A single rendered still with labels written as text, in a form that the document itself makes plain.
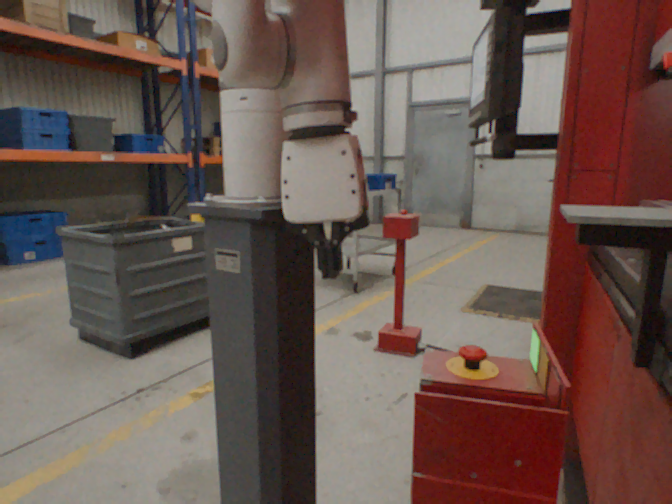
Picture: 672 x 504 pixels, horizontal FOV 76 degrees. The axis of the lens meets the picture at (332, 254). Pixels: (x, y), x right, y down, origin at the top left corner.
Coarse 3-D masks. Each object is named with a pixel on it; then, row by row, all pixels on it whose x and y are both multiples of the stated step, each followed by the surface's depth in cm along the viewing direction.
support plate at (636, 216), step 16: (560, 208) 73; (576, 208) 66; (592, 208) 66; (608, 208) 66; (624, 208) 66; (640, 208) 66; (656, 208) 66; (624, 224) 55; (640, 224) 54; (656, 224) 53
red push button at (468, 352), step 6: (462, 348) 62; (468, 348) 61; (474, 348) 61; (480, 348) 61; (462, 354) 61; (468, 354) 60; (474, 354) 60; (480, 354) 60; (486, 354) 60; (468, 360) 60; (474, 360) 60; (480, 360) 60; (468, 366) 61; (474, 366) 61
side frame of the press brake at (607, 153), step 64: (576, 0) 129; (640, 0) 123; (576, 64) 132; (640, 64) 125; (576, 128) 135; (640, 128) 128; (576, 192) 138; (640, 192) 131; (576, 256) 141; (576, 320) 144; (576, 448) 152
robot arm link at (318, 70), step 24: (288, 0) 46; (312, 0) 45; (336, 0) 47; (288, 24) 45; (312, 24) 46; (336, 24) 47; (288, 48) 45; (312, 48) 46; (336, 48) 47; (288, 72) 46; (312, 72) 46; (336, 72) 47; (288, 96) 48; (312, 96) 47; (336, 96) 48
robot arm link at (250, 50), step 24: (216, 0) 42; (240, 0) 40; (264, 0) 41; (216, 24) 43; (240, 24) 41; (264, 24) 42; (216, 48) 44; (240, 48) 42; (264, 48) 43; (240, 72) 44; (264, 72) 45
